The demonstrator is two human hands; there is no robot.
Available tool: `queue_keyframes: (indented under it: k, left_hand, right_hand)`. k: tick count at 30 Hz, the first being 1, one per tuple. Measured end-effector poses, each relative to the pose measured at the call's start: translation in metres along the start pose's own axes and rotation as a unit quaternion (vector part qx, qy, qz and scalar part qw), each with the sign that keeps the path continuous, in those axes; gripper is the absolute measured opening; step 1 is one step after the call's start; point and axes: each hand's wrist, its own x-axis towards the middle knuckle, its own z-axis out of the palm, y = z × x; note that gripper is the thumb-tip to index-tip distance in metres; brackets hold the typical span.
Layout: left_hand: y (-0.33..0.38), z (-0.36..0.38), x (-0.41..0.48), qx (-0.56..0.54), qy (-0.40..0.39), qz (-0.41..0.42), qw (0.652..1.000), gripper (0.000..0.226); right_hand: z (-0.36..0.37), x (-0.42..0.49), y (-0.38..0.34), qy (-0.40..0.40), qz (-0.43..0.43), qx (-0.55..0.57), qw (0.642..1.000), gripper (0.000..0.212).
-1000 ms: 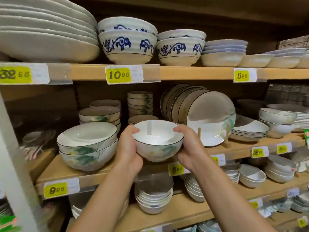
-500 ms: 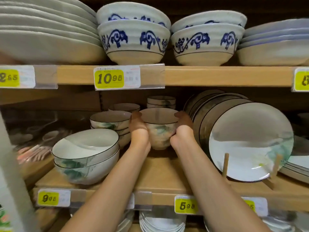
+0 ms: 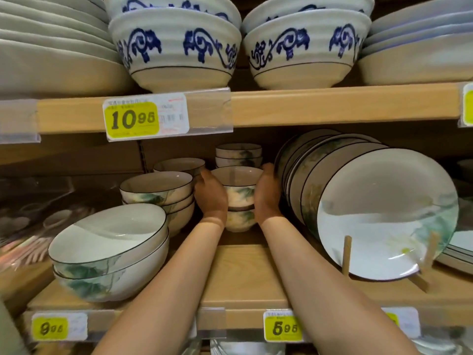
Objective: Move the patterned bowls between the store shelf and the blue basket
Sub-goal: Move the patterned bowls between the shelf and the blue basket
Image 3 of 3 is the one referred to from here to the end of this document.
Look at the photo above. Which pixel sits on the wooden plate rack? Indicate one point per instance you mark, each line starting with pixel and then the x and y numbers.
pixel 346 255

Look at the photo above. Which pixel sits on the medium floral bowls stack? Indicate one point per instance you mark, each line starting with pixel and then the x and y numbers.
pixel 181 221

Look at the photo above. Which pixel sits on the stack of large white dishes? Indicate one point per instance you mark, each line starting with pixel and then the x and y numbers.
pixel 55 70

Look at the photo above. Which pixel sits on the yellow price tag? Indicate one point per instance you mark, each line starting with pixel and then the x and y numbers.
pixel 282 328
pixel 131 120
pixel 468 105
pixel 50 328
pixel 406 321

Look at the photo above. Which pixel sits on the person's left forearm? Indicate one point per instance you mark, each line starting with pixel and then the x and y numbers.
pixel 166 292

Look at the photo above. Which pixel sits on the row of black-rimmed floral plates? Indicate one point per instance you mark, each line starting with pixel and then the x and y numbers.
pixel 388 218

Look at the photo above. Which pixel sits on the person's left hand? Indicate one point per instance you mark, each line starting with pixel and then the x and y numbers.
pixel 210 199

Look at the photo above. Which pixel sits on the bundle of pink ceramic spoons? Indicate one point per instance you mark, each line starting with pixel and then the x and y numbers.
pixel 55 218

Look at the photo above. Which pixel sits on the stack of large white bowls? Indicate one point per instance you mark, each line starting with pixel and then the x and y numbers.
pixel 192 349

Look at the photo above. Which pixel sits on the person's right forearm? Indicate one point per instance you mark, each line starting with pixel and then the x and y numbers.
pixel 332 299

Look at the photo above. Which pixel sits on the blue patterned white bowl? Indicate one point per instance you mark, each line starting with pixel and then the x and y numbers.
pixel 173 5
pixel 181 79
pixel 306 7
pixel 299 77

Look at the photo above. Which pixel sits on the person's right hand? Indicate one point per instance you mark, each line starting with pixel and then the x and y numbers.
pixel 268 197

